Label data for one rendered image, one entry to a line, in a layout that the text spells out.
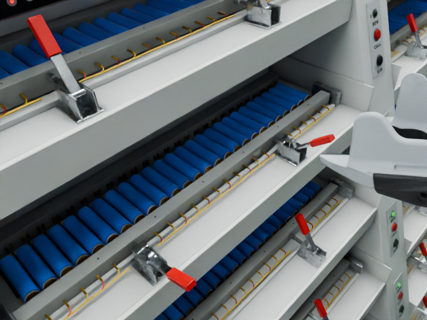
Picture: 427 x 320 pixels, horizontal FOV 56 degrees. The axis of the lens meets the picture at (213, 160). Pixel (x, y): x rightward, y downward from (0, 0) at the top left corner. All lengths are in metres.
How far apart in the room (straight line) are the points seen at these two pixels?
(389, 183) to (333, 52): 0.44
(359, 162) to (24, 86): 0.30
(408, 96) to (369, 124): 0.07
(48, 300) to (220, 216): 0.22
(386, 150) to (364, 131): 0.02
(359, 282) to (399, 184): 0.65
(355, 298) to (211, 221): 0.48
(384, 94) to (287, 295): 0.39
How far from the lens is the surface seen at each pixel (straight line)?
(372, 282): 0.95
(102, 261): 0.47
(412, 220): 1.10
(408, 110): 0.37
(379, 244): 0.89
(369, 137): 0.31
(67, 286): 0.46
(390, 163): 0.31
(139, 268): 0.48
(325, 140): 0.54
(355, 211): 0.81
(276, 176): 0.57
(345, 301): 0.91
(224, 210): 0.52
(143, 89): 0.41
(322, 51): 0.73
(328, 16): 0.63
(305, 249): 0.71
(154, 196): 0.53
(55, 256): 0.50
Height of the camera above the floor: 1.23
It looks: 26 degrees down
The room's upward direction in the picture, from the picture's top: 17 degrees counter-clockwise
